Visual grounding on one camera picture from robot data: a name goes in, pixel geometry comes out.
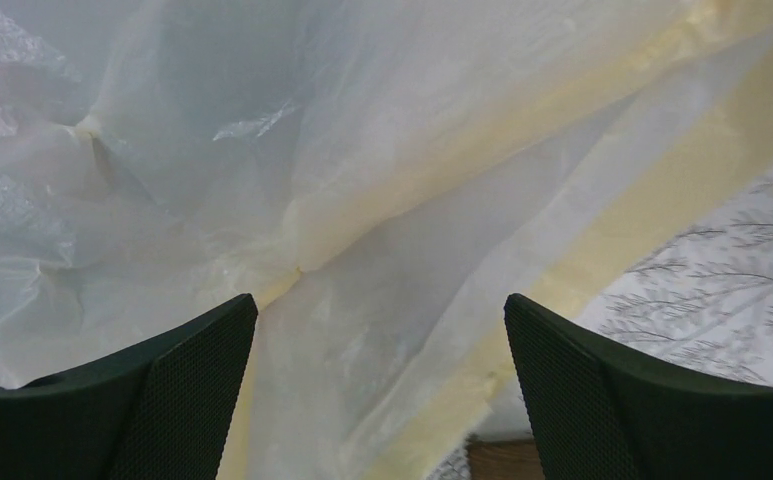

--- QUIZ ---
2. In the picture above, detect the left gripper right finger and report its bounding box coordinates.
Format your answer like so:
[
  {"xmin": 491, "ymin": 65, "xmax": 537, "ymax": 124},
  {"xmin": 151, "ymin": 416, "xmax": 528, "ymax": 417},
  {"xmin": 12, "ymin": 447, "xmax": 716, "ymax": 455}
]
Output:
[{"xmin": 504, "ymin": 294, "xmax": 773, "ymax": 479}]

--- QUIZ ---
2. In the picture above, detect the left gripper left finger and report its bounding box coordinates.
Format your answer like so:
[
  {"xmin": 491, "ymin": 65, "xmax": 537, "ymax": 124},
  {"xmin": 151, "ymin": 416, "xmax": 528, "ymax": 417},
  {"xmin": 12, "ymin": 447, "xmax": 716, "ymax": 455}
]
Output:
[{"xmin": 0, "ymin": 295, "xmax": 258, "ymax": 479}]

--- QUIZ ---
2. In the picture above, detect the translucent white plastic bag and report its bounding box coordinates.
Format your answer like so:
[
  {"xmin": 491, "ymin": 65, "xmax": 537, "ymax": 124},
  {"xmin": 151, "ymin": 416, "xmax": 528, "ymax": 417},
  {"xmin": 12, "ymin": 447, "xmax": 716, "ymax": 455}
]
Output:
[{"xmin": 0, "ymin": 1, "xmax": 773, "ymax": 479}]

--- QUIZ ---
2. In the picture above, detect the small brown wooden block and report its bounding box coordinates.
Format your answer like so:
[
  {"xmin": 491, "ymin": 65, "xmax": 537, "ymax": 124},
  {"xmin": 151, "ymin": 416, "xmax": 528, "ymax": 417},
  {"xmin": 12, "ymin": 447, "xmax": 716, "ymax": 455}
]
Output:
[{"xmin": 466, "ymin": 440, "xmax": 545, "ymax": 480}]

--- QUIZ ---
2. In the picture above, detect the floral patterned table mat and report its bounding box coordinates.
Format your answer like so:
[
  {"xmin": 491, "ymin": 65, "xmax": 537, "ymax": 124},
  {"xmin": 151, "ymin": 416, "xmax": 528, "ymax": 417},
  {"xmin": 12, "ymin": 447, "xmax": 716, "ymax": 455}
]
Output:
[{"xmin": 405, "ymin": 140, "xmax": 773, "ymax": 478}]

